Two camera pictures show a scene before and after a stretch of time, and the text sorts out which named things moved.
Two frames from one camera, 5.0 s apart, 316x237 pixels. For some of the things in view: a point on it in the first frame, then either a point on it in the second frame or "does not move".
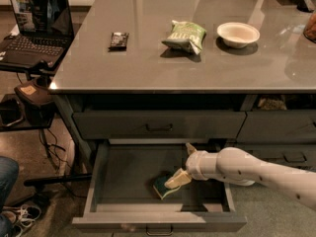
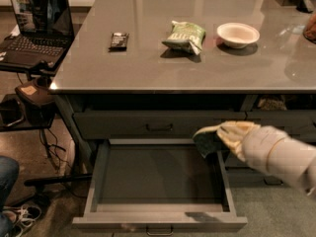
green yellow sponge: [160, 187] → [208, 140]
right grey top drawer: [278, 126] does not move
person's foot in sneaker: [9, 175] does not move
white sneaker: [21, 216] does not move
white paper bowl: [237, 35] does not move
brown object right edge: [309, 31] does not move
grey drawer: [291, 155] → [233, 161]
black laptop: [44, 27] does not move
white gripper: [192, 164] → [259, 147]
